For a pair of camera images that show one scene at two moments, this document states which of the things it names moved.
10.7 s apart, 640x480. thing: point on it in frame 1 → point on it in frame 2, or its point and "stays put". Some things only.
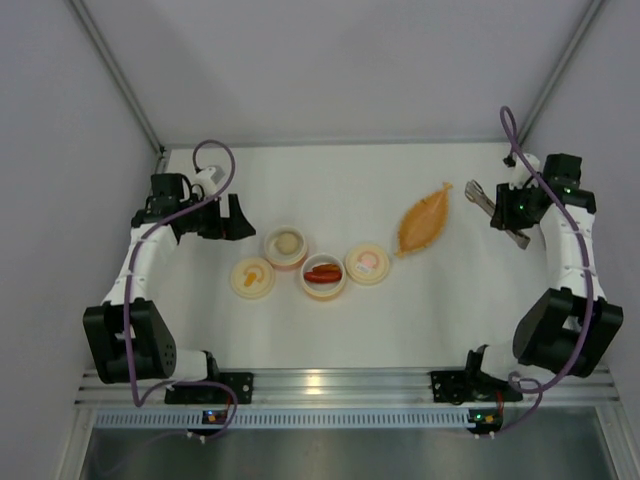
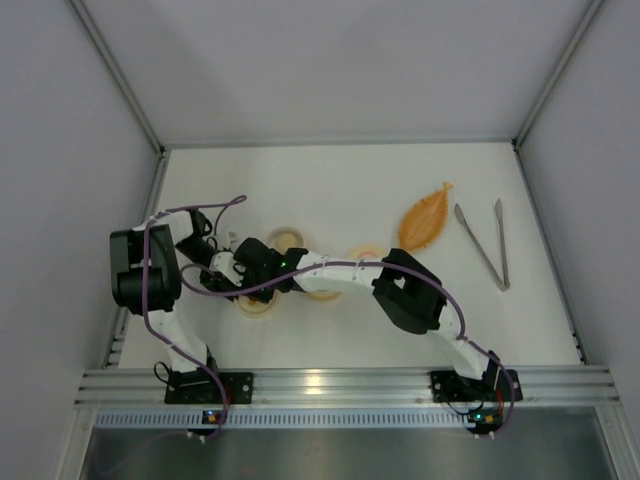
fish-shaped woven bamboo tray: x=423 y=222 stays put
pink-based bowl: x=285 y=247 stays put
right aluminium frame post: x=567 y=56 stays put
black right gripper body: x=503 y=208 → x=245 y=270
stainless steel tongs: x=474 y=193 → x=461 y=216
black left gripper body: x=224 y=218 → x=211 y=279
